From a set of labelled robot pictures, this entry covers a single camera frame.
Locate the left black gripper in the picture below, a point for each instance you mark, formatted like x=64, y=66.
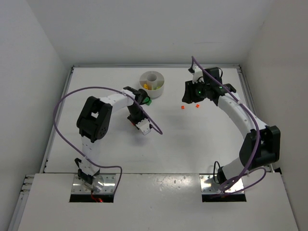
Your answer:
x=133, y=119

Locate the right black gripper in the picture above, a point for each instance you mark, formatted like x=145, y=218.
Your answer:
x=190, y=92

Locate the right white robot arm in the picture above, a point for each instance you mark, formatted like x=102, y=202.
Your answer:
x=261, y=144

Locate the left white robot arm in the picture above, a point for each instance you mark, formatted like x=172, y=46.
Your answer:
x=93, y=123

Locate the green flat lego plate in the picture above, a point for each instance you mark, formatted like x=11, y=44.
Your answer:
x=147, y=101

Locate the white round divided container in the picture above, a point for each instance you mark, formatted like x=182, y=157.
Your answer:
x=152, y=79

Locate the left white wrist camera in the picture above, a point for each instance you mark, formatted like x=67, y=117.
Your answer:
x=144, y=126

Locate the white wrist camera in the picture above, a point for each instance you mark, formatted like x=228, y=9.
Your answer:
x=197, y=74
x=144, y=126

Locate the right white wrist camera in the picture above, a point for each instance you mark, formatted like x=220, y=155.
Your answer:
x=197, y=74

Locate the aluminium frame rail back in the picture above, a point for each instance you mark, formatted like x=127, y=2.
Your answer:
x=153, y=65

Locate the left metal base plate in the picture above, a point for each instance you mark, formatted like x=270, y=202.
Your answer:
x=102, y=184

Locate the metal base plate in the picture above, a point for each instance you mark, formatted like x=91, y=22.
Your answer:
x=209, y=187
x=102, y=184

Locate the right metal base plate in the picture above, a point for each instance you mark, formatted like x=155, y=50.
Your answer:
x=209, y=187

